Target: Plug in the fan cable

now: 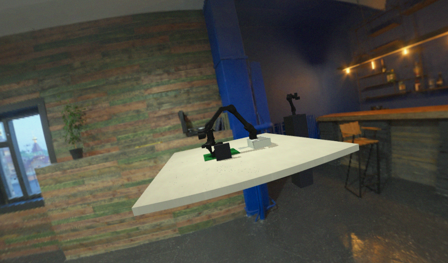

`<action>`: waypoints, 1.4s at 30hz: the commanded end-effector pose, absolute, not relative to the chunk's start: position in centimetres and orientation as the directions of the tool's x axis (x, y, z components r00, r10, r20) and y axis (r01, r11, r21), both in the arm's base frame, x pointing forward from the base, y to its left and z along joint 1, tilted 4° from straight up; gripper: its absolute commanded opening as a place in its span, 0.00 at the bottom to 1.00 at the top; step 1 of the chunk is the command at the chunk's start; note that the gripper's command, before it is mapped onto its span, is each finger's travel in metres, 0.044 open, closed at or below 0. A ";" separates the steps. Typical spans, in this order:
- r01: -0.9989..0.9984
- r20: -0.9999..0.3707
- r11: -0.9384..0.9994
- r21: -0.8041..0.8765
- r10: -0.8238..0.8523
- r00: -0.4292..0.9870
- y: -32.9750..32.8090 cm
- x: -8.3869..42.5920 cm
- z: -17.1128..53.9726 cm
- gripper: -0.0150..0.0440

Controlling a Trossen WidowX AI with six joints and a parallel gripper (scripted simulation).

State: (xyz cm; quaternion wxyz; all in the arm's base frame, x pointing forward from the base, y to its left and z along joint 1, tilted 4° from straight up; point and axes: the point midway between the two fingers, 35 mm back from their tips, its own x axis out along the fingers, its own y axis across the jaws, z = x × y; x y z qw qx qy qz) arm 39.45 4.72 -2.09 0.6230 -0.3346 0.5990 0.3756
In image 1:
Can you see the green circuit board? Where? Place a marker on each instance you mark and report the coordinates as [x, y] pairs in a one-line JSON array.
[[208, 157]]

